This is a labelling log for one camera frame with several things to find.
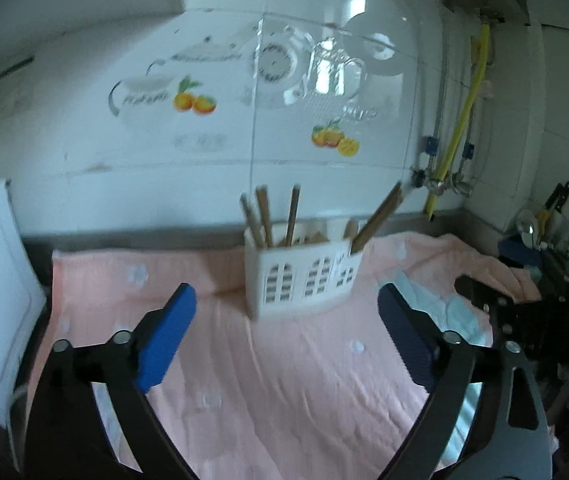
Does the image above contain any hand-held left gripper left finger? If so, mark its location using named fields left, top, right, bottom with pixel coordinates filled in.
left=24, top=282, right=200, bottom=480

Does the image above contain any white plastic utensil holder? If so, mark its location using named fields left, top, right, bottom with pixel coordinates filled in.
left=243, top=220, right=365, bottom=320

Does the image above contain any orange fruit wall sticker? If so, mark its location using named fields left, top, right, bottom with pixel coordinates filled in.
left=311, top=119, right=361, bottom=157
left=173, top=76, right=218, bottom=116

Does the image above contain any yellow gas pipe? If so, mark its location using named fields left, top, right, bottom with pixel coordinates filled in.
left=423, top=24, right=492, bottom=218

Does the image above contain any black-handled knife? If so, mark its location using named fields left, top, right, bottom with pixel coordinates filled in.
left=545, top=180, right=569, bottom=213

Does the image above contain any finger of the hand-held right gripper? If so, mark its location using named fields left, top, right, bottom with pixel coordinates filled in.
left=453, top=274, right=518, bottom=313

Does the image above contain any pink printed towel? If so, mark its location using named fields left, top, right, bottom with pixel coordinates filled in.
left=29, top=232, right=540, bottom=480

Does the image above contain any metal pipe valve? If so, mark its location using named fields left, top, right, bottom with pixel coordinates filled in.
left=409, top=166, right=476, bottom=198

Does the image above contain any metal water pipe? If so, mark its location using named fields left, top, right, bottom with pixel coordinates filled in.
left=427, top=0, right=449, bottom=173

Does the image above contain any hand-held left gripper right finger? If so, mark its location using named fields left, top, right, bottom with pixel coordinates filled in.
left=375, top=282, right=554, bottom=480

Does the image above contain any metal ladle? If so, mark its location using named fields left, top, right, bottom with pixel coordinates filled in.
left=516, top=209, right=545, bottom=248

